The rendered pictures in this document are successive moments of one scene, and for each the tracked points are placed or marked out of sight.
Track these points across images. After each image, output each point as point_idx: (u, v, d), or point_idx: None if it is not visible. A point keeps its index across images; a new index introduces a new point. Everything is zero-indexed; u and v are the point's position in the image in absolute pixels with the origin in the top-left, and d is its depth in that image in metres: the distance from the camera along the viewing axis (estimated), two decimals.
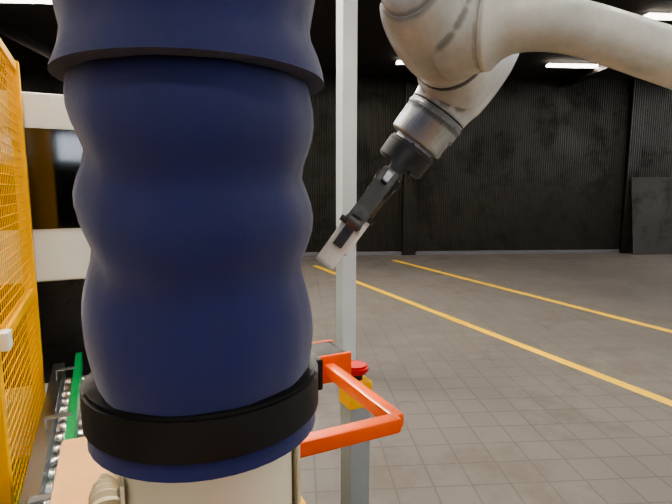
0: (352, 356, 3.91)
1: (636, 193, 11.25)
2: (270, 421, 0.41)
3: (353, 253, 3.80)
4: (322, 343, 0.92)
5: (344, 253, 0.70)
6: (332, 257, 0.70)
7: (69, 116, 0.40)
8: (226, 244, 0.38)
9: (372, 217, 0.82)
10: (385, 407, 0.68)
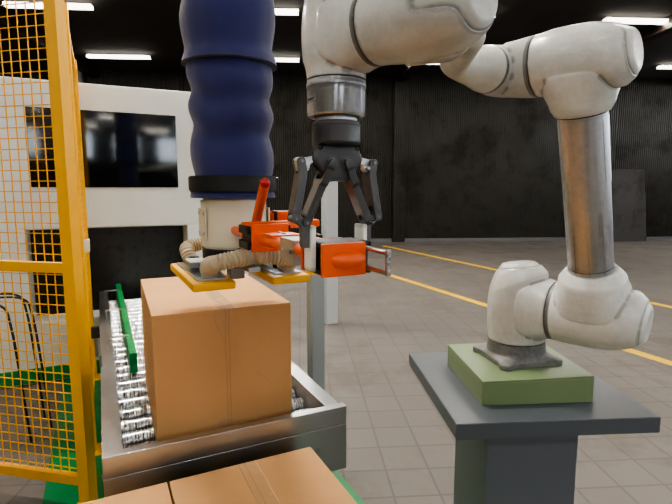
0: (335, 306, 4.69)
1: (611, 184, 12.03)
2: (257, 182, 1.20)
3: (335, 220, 4.58)
4: (287, 210, 1.71)
5: None
6: None
7: (188, 77, 1.19)
8: (242, 118, 1.17)
9: None
10: None
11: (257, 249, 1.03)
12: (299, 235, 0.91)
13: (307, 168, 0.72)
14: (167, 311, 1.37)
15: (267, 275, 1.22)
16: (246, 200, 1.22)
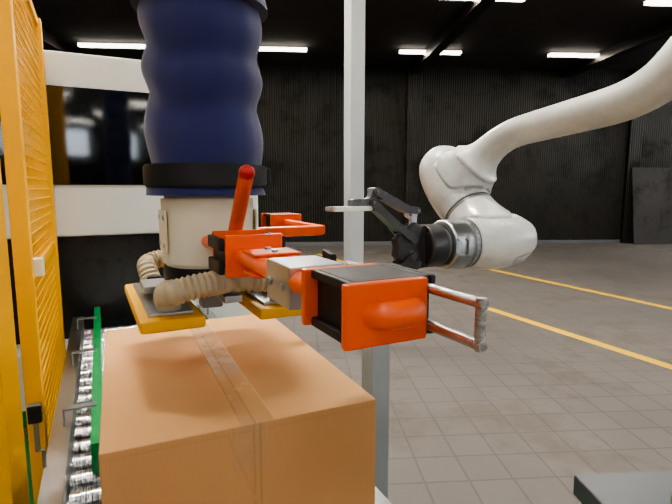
0: None
1: (637, 183, 11.32)
2: (238, 173, 0.84)
3: (360, 224, 3.87)
4: (283, 212, 1.35)
5: (351, 208, 0.76)
6: (340, 206, 0.76)
7: (140, 23, 0.84)
8: (216, 80, 0.81)
9: None
10: (314, 224, 1.12)
11: (234, 273, 0.67)
12: (299, 256, 0.56)
13: None
14: (135, 436, 0.66)
15: (252, 305, 0.86)
16: (223, 199, 0.86)
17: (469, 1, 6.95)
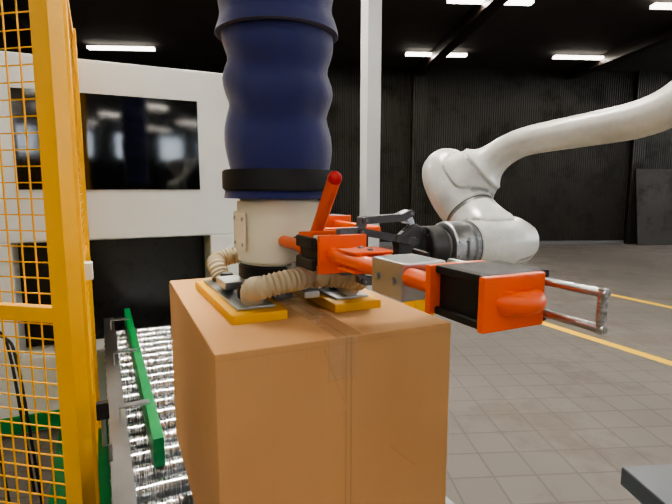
0: None
1: (640, 184, 11.40)
2: (314, 177, 0.91)
3: (376, 226, 3.94)
4: None
5: None
6: None
7: (225, 39, 0.90)
8: (297, 92, 0.88)
9: None
10: (370, 225, 1.18)
11: (325, 270, 0.74)
12: (399, 254, 0.62)
13: None
14: (241, 344, 0.71)
15: (325, 300, 0.93)
16: (298, 202, 0.93)
17: (477, 5, 7.02)
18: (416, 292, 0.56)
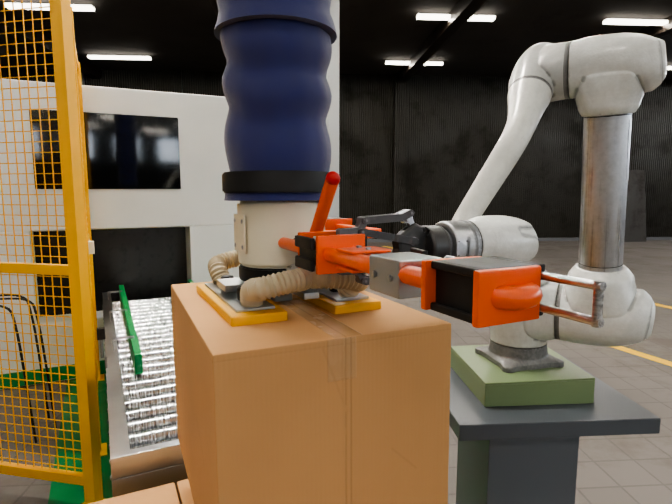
0: None
1: None
2: (313, 179, 0.91)
3: None
4: (334, 217, 1.42)
5: None
6: None
7: (224, 43, 0.91)
8: (296, 94, 0.88)
9: None
10: (371, 227, 1.18)
11: (324, 270, 0.74)
12: (396, 252, 0.62)
13: None
14: (240, 345, 0.71)
15: (325, 302, 0.93)
16: (298, 204, 0.93)
17: None
18: (413, 289, 0.56)
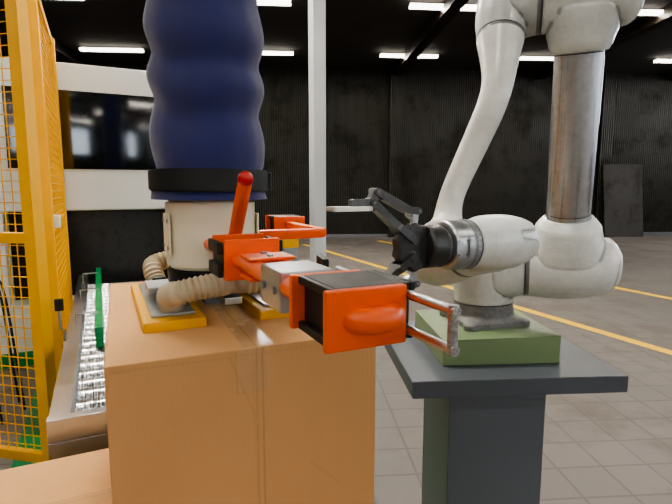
0: None
1: (608, 179, 11.98)
2: None
3: (323, 207, 4.53)
4: None
5: (351, 208, 0.76)
6: (340, 206, 0.76)
7: (146, 32, 0.86)
8: (219, 88, 0.83)
9: None
10: (316, 227, 1.14)
11: (232, 276, 0.70)
12: (292, 261, 0.58)
13: None
14: (139, 355, 0.67)
15: (253, 306, 0.89)
16: (224, 203, 0.89)
17: (438, 10, 7.60)
18: None
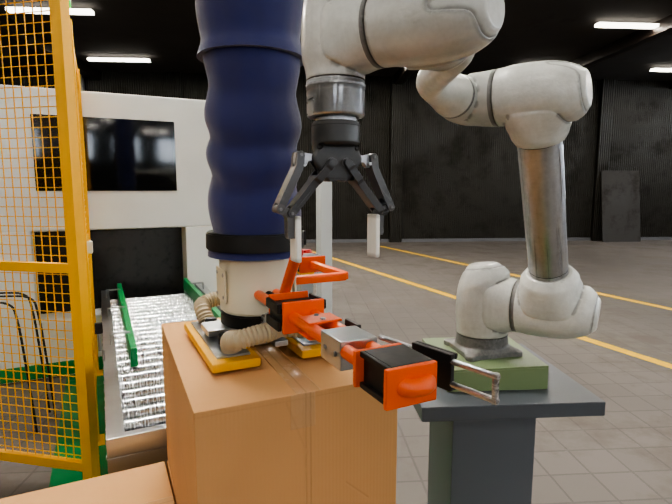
0: (329, 305, 4.83)
1: (605, 185, 12.17)
2: (284, 241, 1.06)
3: (329, 221, 4.72)
4: (309, 253, 1.57)
5: (369, 236, 0.82)
6: (373, 245, 0.81)
7: (207, 123, 1.05)
8: (268, 170, 1.03)
9: None
10: (339, 270, 1.33)
11: (289, 330, 0.89)
12: (343, 327, 0.77)
13: (304, 163, 0.72)
14: (217, 401, 0.86)
15: (294, 346, 1.08)
16: (271, 261, 1.08)
17: None
18: (352, 363, 0.71)
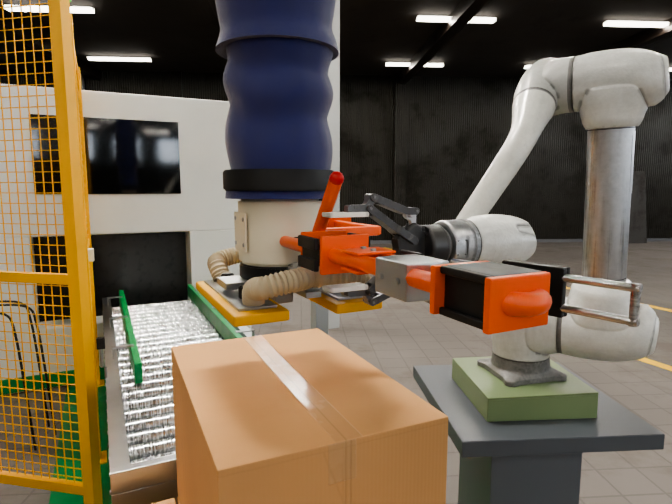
0: None
1: None
2: (315, 177, 0.91)
3: None
4: None
5: (348, 214, 0.76)
6: (336, 212, 0.76)
7: None
8: (298, 92, 0.87)
9: (375, 284, 0.80)
10: (370, 225, 1.18)
11: (328, 270, 0.74)
12: (402, 254, 0.62)
13: None
14: (243, 453, 0.73)
15: (326, 300, 0.93)
16: (299, 202, 0.93)
17: (445, 22, 7.67)
18: (420, 292, 0.56)
